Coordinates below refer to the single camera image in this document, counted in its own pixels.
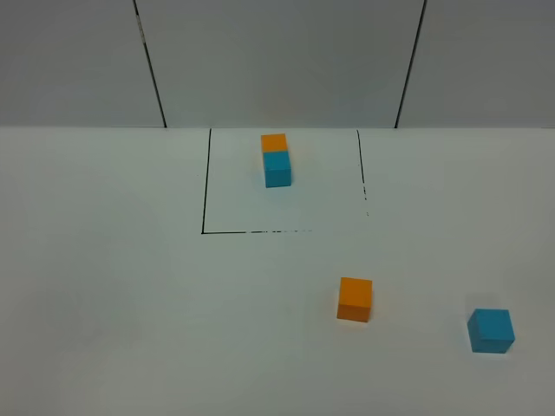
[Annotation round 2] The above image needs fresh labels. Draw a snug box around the blue template cube block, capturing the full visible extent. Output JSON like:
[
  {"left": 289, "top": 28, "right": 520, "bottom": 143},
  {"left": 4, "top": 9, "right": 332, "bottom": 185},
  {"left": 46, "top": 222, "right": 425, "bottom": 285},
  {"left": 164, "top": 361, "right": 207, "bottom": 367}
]
[{"left": 263, "top": 151, "right": 292, "bottom": 188}]

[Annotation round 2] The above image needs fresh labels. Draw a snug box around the orange template cube block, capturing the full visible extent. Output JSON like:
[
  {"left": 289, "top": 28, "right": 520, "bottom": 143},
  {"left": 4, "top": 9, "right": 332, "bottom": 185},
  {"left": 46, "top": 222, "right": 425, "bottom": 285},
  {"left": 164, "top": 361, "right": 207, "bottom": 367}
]
[{"left": 261, "top": 133, "right": 288, "bottom": 153}]

